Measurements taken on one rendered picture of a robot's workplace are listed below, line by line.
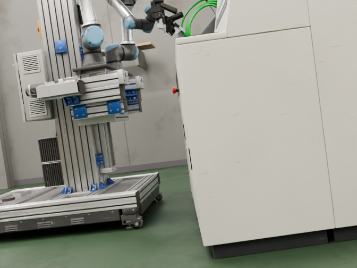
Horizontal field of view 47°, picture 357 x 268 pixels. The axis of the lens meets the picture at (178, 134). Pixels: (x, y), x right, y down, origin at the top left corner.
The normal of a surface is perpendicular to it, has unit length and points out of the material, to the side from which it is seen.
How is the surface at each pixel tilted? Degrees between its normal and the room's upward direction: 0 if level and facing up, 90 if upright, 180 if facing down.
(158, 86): 90
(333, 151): 90
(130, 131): 90
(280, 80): 90
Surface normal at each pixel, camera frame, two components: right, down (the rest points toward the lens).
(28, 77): -0.12, 0.05
